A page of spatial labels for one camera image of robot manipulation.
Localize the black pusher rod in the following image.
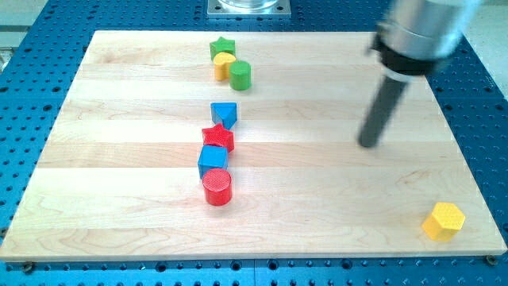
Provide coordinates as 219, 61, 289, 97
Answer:
357, 76, 408, 148

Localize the black tool collar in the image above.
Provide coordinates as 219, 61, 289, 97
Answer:
370, 33, 439, 83

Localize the yellow heart block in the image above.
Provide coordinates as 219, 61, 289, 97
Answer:
213, 52, 237, 81

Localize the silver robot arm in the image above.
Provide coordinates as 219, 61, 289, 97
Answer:
357, 0, 482, 148

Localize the yellow hexagon block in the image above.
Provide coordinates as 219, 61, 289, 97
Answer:
421, 202, 466, 242

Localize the green cylinder block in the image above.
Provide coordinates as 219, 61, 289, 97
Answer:
229, 60, 252, 91

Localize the blue triangle block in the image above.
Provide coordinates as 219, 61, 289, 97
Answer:
210, 102, 237, 129

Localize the green star block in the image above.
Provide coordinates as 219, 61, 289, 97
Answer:
210, 37, 236, 60

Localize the red star block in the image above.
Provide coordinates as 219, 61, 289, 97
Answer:
202, 123, 235, 153

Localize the blue cube block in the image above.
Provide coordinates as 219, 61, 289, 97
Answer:
198, 145, 229, 179

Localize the right board clamp screw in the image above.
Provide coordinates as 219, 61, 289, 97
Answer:
484, 255, 498, 266

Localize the board clamp screw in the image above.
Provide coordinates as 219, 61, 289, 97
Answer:
20, 261, 35, 274
484, 255, 498, 266

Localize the red cylinder block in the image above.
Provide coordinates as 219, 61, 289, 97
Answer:
202, 168, 233, 206

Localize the wooden board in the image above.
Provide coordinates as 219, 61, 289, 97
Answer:
1, 31, 506, 262

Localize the left board clamp screw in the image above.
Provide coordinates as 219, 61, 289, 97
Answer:
20, 261, 35, 274

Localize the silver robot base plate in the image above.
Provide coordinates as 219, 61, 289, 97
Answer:
206, 0, 291, 17

